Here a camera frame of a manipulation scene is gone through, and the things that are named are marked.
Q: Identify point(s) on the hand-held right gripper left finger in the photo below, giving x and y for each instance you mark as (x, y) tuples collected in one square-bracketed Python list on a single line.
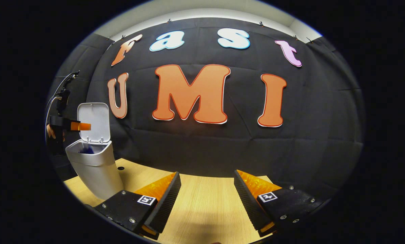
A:
[(167, 206)]

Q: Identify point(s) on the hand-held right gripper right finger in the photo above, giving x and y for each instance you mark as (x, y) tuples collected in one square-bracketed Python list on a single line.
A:
[(250, 206)]

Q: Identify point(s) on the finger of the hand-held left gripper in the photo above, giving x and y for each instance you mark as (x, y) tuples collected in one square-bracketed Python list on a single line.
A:
[(61, 122)]

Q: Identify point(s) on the white garbage bin lid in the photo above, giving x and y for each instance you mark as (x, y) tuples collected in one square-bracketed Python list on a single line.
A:
[(94, 118)]

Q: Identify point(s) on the blue pop can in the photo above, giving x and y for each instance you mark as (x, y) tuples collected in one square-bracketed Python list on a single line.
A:
[(87, 149)]

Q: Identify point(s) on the white desktop garbage bin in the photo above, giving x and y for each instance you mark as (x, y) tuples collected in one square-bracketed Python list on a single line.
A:
[(97, 173)]

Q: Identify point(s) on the wooden desktop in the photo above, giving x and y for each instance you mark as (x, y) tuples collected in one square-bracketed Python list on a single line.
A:
[(206, 203)]

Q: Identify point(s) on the black backdrop cloth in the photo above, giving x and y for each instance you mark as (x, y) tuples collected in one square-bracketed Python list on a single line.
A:
[(239, 145)]

